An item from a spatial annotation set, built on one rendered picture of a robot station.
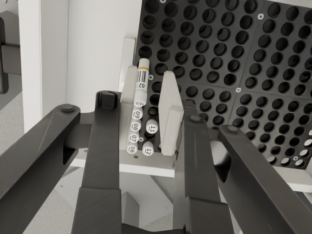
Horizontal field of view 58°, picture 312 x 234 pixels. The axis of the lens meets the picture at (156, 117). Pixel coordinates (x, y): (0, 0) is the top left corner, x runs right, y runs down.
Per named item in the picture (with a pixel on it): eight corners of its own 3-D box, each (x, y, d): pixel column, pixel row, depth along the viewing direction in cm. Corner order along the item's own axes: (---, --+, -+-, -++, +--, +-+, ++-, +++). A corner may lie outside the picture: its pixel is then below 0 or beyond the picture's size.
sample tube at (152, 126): (145, 114, 34) (145, 133, 30) (146, 105, 34) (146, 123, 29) (155, 115, 34) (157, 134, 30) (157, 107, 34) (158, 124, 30)
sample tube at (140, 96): (139, 56, 27) (133, 100, 26) (151, 58, 27) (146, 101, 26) (137, 62, 28) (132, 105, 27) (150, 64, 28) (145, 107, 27)
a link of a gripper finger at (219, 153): (184, 138, 14) (243, 146, 14) (175, 98, 18) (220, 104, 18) (178, 163, 14) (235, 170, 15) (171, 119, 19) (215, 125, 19)
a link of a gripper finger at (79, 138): (112, 156, 14) (51, 148, 14) (121, 113, 19) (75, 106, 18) (115, 129, 13) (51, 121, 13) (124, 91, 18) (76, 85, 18)
